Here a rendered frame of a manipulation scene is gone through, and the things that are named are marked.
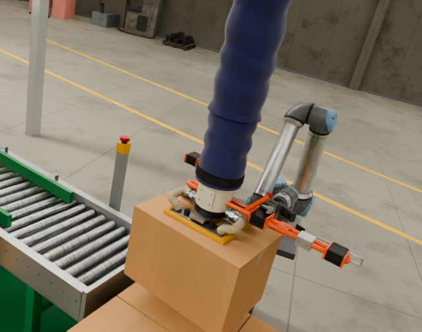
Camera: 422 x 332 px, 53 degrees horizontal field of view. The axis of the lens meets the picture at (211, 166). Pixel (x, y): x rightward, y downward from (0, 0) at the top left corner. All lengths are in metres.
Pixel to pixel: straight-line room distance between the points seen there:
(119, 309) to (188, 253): 0.53
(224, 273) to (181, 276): 0.25
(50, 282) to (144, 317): 0.53
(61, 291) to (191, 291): 0.71
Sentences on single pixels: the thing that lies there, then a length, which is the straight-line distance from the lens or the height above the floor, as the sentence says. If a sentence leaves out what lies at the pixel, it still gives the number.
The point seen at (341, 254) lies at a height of 1.23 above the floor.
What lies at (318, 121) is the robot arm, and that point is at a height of 1.56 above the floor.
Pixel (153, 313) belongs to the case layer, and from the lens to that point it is 2.24.
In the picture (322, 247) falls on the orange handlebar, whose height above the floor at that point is 1.21.
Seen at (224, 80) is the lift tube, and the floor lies 1.74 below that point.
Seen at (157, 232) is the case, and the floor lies 1.00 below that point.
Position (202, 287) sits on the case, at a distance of 1.91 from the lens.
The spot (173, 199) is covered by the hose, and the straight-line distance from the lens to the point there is 1.98.
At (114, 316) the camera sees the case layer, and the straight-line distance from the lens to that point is 2.19.
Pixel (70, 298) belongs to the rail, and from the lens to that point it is 2.31.
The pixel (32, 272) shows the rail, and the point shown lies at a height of 0.51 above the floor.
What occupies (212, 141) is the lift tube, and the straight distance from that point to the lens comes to 1.79.
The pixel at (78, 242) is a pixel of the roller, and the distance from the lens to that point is 2.64.
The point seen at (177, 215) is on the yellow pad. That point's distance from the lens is 1.96.
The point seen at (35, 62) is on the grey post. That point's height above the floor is 0.88.
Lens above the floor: 2.07
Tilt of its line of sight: 23 degrees down
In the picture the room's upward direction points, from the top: 14 degrees clockwise
